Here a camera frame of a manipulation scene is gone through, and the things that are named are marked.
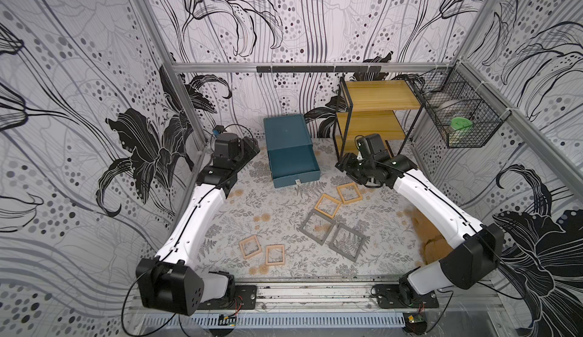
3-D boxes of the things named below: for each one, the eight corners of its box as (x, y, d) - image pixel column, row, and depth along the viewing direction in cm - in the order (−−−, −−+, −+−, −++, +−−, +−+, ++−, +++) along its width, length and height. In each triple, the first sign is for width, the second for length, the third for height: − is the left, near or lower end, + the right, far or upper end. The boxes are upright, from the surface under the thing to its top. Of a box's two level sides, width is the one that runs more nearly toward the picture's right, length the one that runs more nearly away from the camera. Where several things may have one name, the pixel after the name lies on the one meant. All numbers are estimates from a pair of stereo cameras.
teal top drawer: (276, 208, 96) (271, 183, 81) (272, 177, 107) (267, 149, 92) (318, 201, 98) (321, 175, 83) (310, 171, 108) (311, 143, 93)
